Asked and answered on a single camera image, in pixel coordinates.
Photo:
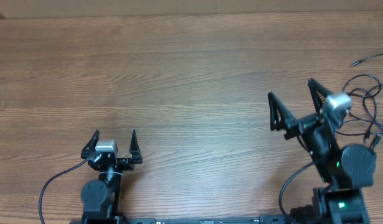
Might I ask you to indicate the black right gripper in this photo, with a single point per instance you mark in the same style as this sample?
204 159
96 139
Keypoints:
297 124

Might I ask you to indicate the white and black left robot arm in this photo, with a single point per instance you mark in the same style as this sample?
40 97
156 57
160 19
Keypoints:
101 196

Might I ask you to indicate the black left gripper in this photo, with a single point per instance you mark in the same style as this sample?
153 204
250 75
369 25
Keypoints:
127 163

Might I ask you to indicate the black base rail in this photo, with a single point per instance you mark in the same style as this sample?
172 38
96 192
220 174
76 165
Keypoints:
262 219

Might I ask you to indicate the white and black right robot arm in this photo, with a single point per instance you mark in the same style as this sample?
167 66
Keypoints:
345 170

